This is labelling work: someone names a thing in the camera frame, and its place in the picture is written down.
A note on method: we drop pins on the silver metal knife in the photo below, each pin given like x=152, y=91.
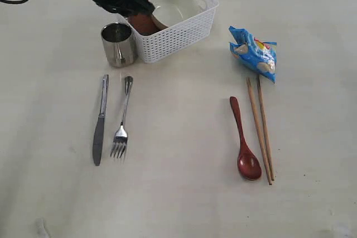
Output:
x=99, y=129

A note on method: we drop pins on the brown wooden spoon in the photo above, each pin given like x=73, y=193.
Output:
x=247, y=163

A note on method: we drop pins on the white ceramic bowl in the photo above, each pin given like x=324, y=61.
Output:
x=168, y=13

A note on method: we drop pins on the blue Lay's chips bag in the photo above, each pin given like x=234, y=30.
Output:
x=256, y=55

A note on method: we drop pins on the shiny steel cup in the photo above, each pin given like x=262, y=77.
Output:
x=119, y=44

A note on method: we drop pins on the silver metal fork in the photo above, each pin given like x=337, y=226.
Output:
x=120, y=140

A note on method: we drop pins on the white perforated plastic basket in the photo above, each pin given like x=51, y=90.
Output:
x=166, y=42

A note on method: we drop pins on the brown wooden bowl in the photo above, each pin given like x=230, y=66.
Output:
x=143, y=24

